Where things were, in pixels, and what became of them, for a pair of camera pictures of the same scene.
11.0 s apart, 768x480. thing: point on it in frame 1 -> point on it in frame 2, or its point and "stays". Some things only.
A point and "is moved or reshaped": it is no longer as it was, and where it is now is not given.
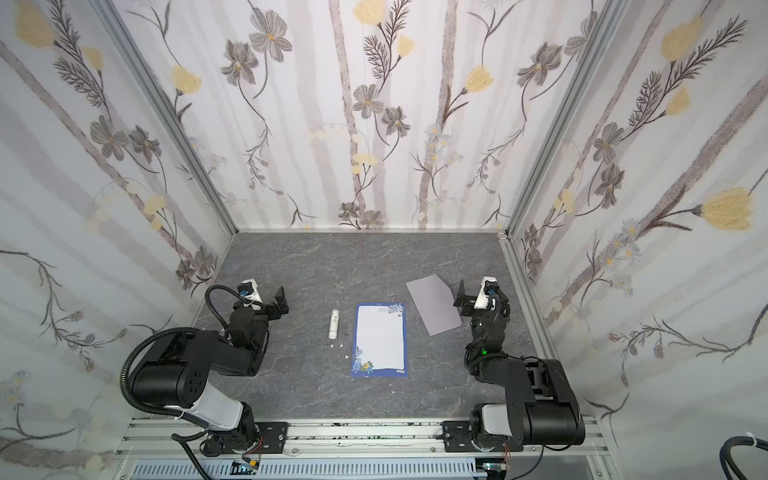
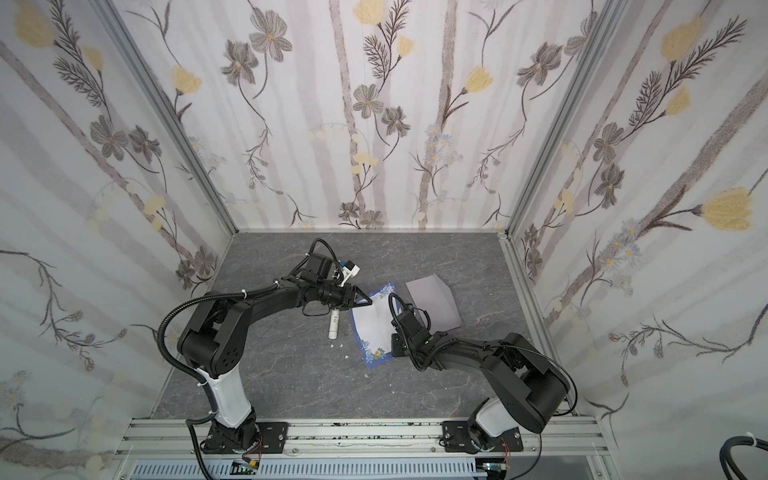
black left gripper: x=268 y=307 -> x=345 y=294
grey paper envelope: x=434 y=302 stays
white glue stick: x=334 y=324 stays
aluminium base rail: x=372 y=440 stays
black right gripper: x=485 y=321 -> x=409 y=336
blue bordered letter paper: x=380 y=340 is moved or reshaped
